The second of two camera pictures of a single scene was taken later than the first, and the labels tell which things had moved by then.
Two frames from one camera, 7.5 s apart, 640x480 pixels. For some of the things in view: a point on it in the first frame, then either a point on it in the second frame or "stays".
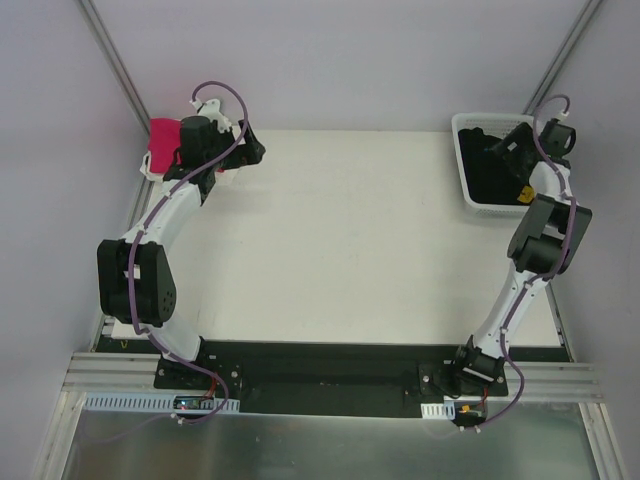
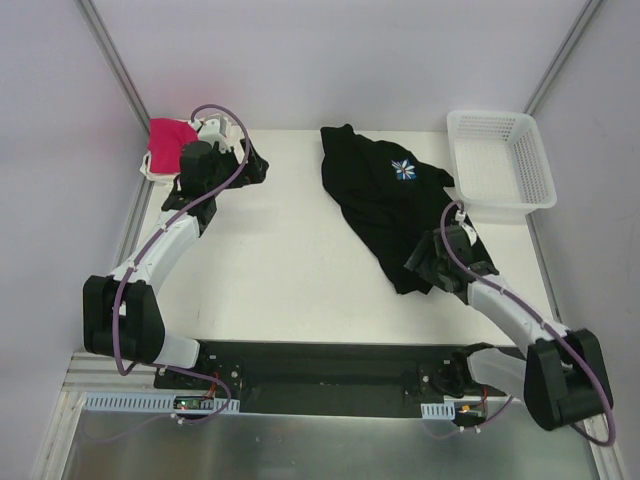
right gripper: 513,150 → 431,265
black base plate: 334,378 stays
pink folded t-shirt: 164,140 stays
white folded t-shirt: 145,168 stays
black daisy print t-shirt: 489,177 → 389,201
